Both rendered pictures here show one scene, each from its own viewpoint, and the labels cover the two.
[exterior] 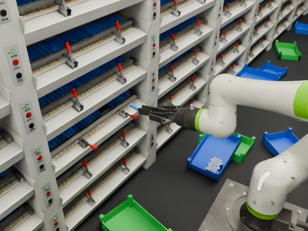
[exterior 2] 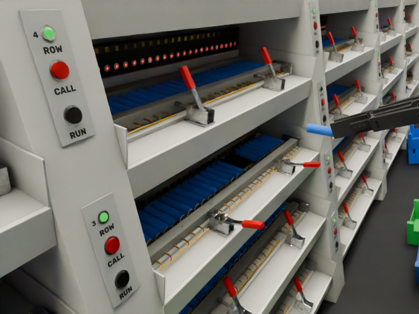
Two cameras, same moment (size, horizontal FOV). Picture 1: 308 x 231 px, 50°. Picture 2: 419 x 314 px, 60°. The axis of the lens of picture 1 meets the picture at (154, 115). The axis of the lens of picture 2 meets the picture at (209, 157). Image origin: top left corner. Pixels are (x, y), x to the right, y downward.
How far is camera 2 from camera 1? 85 cm
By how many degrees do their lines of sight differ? 19
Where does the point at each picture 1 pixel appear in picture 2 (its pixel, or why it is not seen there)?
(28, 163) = (73, 265)
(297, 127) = not seen: outside the picture
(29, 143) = (72, 184)
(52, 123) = (142, 146)
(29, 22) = not seen: outside the picture
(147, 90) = (317, 121)
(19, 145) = (37, 193)
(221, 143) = not seen: outside the picture
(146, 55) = (307, 44)
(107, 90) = (251, 98)
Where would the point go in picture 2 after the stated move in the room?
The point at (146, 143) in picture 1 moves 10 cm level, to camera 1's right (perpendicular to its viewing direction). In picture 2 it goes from (328, 243) to (365, 237)
